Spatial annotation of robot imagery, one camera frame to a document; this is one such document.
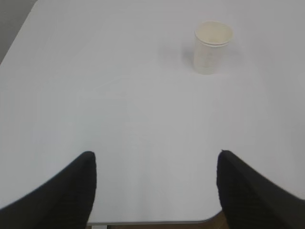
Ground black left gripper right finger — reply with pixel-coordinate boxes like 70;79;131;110
216;150;305;229

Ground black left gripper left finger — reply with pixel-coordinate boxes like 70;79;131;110
0;151;97;229

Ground white paper cup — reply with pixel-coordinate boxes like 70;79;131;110
193;21;233;75

